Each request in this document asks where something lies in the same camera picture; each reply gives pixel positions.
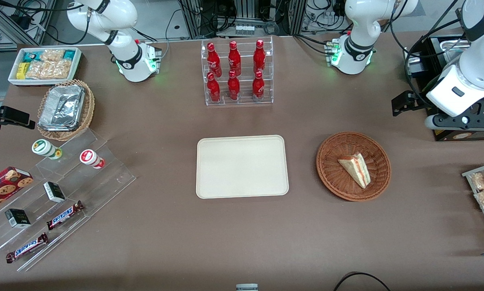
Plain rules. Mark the red chocolate chip cookie box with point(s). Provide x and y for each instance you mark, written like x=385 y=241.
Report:
x=3 y=188

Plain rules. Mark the yellow snack packet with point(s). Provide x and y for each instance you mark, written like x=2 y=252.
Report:
x=21 y=70

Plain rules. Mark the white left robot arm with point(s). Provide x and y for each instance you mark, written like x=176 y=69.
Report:
x=361 y=24

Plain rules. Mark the clear cracker bag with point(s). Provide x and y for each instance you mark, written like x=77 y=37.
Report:
x=52 y=55
x=48 y=69

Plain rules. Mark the grey box with green light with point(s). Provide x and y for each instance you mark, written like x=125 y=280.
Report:
x=413 y=66

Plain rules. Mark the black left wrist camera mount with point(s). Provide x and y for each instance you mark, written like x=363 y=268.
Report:
x=464 y=121

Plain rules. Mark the clear acrylic stepped display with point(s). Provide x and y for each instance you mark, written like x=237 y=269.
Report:
x=96 y=190

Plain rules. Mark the light wicker basket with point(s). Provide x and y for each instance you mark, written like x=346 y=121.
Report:
x=88 y=109

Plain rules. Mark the red cola bottle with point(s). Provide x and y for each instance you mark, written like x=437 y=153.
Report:
x=259 y=56
x=234 y=60
x=213 y=89
x=258 y=88
x=233 y=88
x=213 y=60

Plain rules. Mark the green lid yogurt cup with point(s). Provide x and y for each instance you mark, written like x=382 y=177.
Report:
x=42 y=147

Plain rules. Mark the cream plastic tray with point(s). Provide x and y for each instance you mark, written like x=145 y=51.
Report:
x=242 y=166

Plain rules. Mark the triangular sandwich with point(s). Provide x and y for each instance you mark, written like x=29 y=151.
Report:
x=357 y=169

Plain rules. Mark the stainless steel pan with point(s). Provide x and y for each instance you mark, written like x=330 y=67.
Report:
x=448 y=43

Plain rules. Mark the black food warmer cabinet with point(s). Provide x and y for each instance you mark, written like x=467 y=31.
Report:
x=432 y=60

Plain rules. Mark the Snickers chocolate bar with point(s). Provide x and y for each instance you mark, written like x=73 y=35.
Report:
x=64 y=215
x=26 y=248

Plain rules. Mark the white plastic snack bin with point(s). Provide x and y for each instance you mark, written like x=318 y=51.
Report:
x=13 y=80

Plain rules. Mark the white power strip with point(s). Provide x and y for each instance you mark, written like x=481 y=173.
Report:
x=244 y=30

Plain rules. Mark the clear acrylic bottle rack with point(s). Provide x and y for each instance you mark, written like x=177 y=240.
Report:
x=246 y=87

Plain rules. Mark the red lid yogurt cup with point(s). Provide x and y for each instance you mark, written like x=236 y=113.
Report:
x=89 y=157

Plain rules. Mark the teal snack packet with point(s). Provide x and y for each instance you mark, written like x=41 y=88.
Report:
x=70 y=55
x=30 y=56

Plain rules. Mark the aluminium foil tray stack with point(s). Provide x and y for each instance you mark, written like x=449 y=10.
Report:
x=62 y=107

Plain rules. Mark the brown wicker basket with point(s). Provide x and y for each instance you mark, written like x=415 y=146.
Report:
x=335 y=178

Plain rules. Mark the small grey device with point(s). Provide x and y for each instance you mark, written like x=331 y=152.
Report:
x=247 y=287

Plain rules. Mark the aluminium frame rack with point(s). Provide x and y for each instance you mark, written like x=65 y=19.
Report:
x=7 y=24

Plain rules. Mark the small black carton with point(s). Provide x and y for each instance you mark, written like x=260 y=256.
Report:
x=54 y=192
x=17 y=218

